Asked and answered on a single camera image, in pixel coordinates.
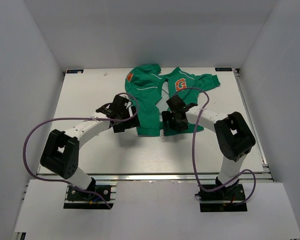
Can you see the aluminium table front rail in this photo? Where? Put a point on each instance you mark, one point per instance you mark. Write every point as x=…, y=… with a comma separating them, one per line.
x=153, y=177

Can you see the left blue table label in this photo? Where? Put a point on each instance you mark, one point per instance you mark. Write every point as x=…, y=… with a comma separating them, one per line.
x=74, y=71

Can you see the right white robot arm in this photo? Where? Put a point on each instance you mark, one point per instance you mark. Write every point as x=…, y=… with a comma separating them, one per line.
x=234, y=137

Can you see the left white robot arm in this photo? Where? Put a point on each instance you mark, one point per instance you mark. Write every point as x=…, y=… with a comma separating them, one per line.
x=62, y=148

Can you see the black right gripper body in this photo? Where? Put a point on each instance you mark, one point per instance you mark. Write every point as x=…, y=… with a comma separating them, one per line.
x=176, y=125

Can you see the blue table label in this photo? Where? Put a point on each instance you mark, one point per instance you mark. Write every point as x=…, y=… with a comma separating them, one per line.
x=223, y=69
x=74, y=71

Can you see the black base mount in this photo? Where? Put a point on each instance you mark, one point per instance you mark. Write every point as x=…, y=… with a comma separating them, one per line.
x=222, y=201
x=78, y=200

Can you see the right blue table label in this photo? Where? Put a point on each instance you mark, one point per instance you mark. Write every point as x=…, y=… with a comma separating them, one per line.
x=223, y=69

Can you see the green jacket with white lining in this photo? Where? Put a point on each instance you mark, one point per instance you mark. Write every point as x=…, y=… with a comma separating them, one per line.
x=151, y=90

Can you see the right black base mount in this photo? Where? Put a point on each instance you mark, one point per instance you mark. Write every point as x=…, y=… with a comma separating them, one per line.
x=222, y=201

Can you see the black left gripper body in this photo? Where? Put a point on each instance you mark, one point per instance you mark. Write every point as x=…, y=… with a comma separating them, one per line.
x=130, y=122

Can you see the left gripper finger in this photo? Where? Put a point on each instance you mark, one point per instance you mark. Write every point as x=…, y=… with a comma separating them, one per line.
x=135, y=122
x=120, y=128

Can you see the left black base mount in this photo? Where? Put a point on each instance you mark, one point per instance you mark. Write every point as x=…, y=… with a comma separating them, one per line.
x=78, y=200

